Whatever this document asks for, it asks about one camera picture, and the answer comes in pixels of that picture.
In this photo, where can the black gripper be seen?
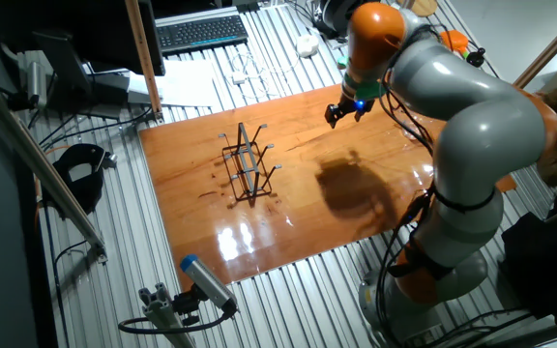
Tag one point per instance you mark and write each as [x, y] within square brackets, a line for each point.
[356, 107]

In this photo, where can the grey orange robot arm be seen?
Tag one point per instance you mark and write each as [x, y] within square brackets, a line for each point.
[477, 121]

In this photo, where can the black metal cup rack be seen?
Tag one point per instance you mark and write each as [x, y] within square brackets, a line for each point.
[248, 164]

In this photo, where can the white rounded lump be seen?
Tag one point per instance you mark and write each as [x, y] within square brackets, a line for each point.
[307, 46]

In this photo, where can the black round spool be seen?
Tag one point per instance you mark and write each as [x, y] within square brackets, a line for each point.
[329, 19]

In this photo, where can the glossy wooden board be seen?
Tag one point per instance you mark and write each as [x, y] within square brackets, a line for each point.
[298, 212]

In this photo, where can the orange toy shovel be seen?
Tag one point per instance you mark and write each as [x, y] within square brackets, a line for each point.
[455, 41]

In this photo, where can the round wooden disk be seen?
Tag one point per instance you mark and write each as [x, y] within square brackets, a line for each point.
[423, 7]

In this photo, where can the clear bottle with black cap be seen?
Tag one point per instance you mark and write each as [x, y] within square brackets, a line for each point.
[476, 58]

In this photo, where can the white paper sheets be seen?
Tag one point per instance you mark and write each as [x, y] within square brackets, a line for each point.
[186, 82]

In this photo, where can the black keyboard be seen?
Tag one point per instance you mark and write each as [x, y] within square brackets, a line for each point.
[201, 33]

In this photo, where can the black bag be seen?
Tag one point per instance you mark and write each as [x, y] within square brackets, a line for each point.
[544, 266]

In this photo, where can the black monitor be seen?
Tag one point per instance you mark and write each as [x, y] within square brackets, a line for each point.
[104, 34]

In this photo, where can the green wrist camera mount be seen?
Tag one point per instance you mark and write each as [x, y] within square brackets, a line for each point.
[368, 89]

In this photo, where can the wooden frame bar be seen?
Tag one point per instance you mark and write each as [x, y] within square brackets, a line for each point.
[143, 58]
[549, 48]

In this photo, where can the grey camera with blue cap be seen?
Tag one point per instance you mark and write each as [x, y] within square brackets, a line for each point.
[206, 282]

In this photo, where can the aluminium profile camera mount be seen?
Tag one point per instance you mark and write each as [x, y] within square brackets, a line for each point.
[160, 314]

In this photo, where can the long aluminium frame bar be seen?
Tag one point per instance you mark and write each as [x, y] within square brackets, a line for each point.
[41, 166]

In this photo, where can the silver cylinder camera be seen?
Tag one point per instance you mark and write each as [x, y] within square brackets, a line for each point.
[36, 82]

